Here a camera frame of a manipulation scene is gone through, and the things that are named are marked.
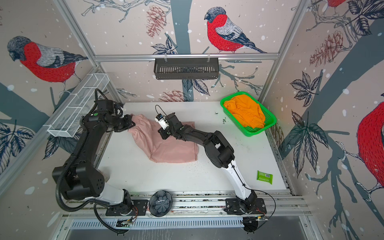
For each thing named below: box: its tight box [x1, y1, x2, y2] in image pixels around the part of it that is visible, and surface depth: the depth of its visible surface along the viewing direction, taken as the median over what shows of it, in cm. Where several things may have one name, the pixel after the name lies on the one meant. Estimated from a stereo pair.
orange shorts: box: [223, 94, 266, 129], surface depth 109 cm
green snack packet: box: [256, 170, 273, 185], surface depth 85 cm
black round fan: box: [148, 190, 173, 217], surface depth 75 cm
